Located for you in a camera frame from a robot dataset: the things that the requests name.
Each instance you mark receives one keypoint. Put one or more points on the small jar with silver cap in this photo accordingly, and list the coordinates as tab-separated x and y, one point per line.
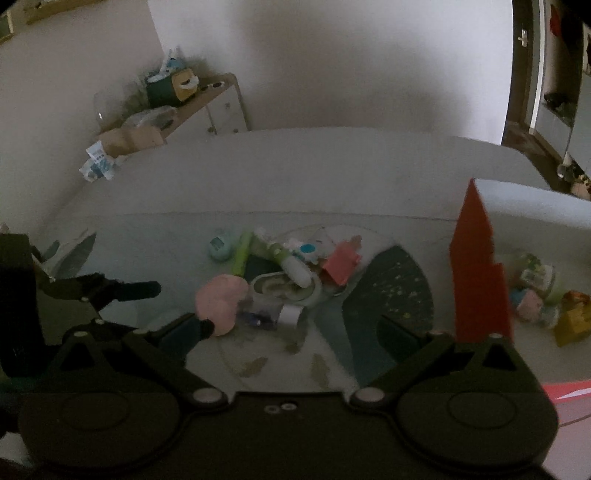
288	316

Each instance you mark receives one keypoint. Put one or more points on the pink box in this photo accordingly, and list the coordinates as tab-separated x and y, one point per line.
342	263

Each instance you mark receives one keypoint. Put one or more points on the teal round case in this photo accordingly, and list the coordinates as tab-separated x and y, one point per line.
221	248

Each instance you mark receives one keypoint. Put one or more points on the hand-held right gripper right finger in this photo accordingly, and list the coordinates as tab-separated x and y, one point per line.
400	336

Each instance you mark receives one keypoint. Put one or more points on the white oval case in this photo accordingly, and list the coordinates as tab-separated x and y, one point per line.
270	284

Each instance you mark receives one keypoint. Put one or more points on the green tube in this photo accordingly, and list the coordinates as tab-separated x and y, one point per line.
242	254

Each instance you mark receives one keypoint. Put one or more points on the red cardboard box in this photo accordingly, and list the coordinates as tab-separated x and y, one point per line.
480	286

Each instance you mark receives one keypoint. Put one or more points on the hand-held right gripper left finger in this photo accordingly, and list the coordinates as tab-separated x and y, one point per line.
179	334

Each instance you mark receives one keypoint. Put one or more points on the pink round pouch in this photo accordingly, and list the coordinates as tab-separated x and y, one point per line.
221	300

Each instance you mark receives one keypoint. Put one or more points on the clear plastic bag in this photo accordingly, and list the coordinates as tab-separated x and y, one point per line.
150	117

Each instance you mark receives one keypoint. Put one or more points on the blue and white tissue packet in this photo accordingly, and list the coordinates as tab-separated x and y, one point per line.
98	162

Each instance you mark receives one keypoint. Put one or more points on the small pink toy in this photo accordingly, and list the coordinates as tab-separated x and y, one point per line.
530	305

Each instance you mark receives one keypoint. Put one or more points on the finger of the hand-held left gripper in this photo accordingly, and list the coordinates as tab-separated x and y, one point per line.
129	290
99	326

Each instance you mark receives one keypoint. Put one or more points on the red hanging bag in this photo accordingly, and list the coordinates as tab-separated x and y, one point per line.
555	21

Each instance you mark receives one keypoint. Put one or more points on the brown cardboard box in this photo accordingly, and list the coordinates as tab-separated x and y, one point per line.
129	138

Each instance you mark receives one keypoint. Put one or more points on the green and yellow tissue box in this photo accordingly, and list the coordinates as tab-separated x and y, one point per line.
171	87

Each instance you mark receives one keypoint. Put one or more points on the white and blue rabbit toy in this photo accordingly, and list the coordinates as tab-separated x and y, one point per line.
304	249

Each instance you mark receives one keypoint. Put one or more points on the wooden sideboard with white drawers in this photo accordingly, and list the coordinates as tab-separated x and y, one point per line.
217	110

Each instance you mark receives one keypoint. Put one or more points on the white cabinet unit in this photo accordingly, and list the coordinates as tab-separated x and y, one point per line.
565	115

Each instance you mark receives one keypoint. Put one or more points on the green and white bottle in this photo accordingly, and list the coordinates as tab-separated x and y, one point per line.
538	277

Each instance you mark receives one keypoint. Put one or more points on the white and green thermometer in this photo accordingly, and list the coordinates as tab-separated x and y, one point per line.
295	273

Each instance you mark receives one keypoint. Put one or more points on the white sunglasses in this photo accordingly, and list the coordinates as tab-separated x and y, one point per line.
211	86

